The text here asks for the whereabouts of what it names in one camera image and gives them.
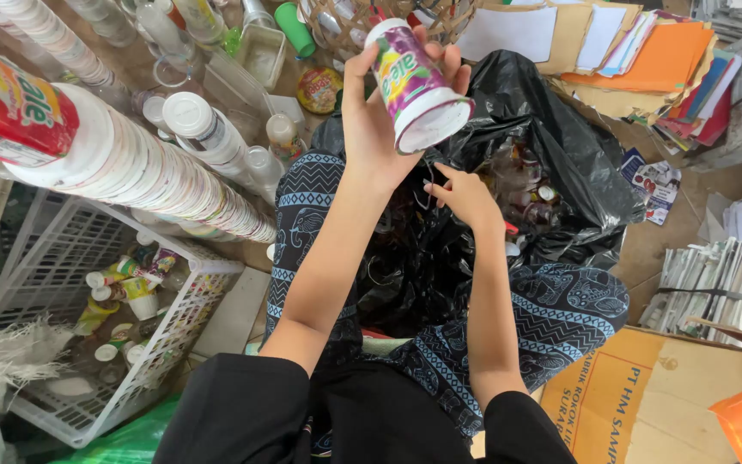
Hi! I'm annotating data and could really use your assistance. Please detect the pile of small labelled bottles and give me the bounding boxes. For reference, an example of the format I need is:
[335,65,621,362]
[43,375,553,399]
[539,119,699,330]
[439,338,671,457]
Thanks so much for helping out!
[484,143,564,228]

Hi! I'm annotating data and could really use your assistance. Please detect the blue white printed leaflet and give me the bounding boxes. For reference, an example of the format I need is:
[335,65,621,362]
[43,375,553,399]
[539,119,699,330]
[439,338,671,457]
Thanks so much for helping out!
[620,147,683,227]

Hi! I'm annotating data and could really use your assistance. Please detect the heap of clear plastic bottles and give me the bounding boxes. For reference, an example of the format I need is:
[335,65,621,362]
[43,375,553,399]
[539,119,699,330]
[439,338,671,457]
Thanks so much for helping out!
[64,0,307,207]

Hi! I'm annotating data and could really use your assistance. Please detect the woven bamboo basket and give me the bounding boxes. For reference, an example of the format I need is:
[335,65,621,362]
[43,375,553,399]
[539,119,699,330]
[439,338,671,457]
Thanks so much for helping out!
[298,0,483,58]

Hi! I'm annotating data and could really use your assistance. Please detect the purple label plastic cup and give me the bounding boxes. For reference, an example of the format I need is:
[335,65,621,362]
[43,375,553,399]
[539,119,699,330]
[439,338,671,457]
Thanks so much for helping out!
[364,17,476,156]

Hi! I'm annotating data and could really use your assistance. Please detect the white plastic lattice basket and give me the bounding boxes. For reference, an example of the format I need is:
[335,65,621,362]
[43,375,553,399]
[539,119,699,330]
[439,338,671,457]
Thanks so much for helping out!
[0,189,247,450]

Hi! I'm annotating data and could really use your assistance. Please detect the person's left hand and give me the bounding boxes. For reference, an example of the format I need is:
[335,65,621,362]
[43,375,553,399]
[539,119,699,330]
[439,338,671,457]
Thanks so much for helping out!
[343,26,473,192]

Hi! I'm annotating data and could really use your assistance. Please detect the pile of coloured paper folders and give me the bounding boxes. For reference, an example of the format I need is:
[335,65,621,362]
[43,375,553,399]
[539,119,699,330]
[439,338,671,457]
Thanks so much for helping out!
[458,0,742,150]

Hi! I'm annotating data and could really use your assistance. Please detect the thin stack of pale cups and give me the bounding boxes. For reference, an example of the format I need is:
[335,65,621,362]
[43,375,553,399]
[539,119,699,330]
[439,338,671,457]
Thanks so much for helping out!
[0,0,119,89]

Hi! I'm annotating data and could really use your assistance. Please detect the person's right hand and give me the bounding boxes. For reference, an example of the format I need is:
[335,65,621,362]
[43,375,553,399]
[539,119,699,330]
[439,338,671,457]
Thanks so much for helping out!
[423,161,507,234]

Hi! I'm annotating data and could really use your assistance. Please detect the green plastic cup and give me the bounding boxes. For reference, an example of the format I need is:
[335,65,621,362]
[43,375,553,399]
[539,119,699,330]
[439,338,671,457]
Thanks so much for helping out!
[272,2,318,59]

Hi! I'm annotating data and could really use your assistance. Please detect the long stack of white cups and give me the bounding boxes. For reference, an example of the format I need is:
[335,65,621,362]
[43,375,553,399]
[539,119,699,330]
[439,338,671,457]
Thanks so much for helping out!
[3,82,279,245]

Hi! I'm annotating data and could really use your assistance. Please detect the black plastic garbage bag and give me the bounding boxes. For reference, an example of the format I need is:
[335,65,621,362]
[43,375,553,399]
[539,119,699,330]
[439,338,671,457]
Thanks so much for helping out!
[310,49,647,337]

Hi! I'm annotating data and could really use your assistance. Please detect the clear rectangular plastic container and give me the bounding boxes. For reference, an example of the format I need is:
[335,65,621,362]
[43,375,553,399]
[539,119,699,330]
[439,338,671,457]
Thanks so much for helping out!
[234,24,287,92]

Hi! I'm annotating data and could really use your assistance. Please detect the heap of mixed used cups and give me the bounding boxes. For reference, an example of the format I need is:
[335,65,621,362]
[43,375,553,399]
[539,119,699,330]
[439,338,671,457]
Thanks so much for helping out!
[65,232,185,388]

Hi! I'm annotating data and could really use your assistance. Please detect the green plastic bag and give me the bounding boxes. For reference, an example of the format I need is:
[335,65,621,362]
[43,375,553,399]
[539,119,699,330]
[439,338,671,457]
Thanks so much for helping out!
[48,393,182,464]

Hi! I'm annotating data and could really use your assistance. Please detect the blue patterned black trousers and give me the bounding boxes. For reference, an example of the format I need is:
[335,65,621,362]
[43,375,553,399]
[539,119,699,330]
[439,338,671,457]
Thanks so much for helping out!
[264,151,631,452]

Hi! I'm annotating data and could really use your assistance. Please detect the red label plastic cup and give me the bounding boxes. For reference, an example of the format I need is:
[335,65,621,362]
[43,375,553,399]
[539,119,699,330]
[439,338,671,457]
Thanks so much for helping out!
[0,37,81,170]

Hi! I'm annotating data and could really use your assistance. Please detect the black shirt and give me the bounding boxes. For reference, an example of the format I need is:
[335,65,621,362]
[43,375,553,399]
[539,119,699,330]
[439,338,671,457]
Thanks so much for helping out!
[152,352,579,464]

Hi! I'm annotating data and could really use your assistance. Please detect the strapped bundle of grey papers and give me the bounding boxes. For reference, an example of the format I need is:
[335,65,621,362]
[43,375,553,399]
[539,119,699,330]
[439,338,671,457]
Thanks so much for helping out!
[638,237,742,350]

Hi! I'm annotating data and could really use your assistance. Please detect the round yellow red foil lid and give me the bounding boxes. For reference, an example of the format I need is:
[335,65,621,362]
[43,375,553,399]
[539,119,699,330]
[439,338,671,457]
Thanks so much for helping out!
[296,66,345,116]

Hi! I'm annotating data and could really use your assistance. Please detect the frayed white woven sack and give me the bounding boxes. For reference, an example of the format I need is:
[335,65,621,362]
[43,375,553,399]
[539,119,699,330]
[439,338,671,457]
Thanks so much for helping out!
[0,303,77,410]

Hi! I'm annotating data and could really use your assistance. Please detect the brown printed cardboard box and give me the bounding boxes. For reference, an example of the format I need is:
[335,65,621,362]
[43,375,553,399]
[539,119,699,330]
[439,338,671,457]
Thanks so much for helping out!
[540,325,742,464]

